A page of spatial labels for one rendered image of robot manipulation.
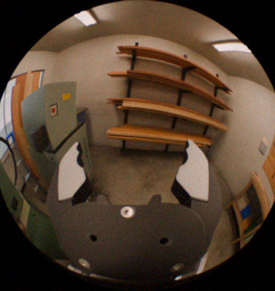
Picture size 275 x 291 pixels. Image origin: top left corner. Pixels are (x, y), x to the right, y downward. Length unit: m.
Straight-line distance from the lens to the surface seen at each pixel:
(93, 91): 2.04
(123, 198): 1.43
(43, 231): 1.00
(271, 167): 2.43
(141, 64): 1.96
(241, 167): 2.58
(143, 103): 1.44
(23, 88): 2.29
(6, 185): 0.83
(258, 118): 2.55
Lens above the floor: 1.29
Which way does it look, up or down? 32 degrees down
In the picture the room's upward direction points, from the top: 9 degrees clockwise
